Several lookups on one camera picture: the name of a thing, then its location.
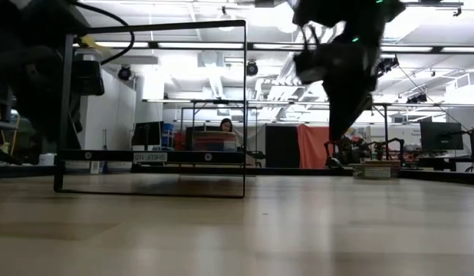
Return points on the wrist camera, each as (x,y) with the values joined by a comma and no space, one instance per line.
(87,78)
(308,69)

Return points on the long white light strip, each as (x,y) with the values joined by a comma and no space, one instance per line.
(198,45)

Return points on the red box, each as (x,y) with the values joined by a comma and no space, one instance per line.
(179,142)

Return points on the orange cloth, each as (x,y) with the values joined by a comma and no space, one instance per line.
(311,147)

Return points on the yellow tape tag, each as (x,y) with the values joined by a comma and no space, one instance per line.
(89,40)

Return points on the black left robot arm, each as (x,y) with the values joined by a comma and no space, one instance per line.
(30,15)

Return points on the person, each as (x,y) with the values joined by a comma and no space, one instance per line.
(226,124)

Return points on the black cabinet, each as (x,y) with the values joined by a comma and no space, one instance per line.
(281,145)

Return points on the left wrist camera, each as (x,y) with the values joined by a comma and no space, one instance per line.
(87,78)

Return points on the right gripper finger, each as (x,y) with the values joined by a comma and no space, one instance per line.
(344,111)

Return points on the wooden shelf with black frame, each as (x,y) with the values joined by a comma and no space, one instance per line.
(114,156)

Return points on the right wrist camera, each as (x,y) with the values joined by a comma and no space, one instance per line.
(308,69)

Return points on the blue bin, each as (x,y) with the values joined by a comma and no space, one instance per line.
(168,134)

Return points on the black computer monitor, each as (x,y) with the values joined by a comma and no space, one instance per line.
(147,134)
(440,136)

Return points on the black workbench frame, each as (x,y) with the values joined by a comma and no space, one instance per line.
(386,130)

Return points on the idle black robot arm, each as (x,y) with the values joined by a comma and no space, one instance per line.
(380,149)
(352,149)

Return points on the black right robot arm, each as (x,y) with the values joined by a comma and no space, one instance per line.
(336,11)

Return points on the black round spotlight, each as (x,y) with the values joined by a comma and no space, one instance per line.
(252,69)
(124,73)

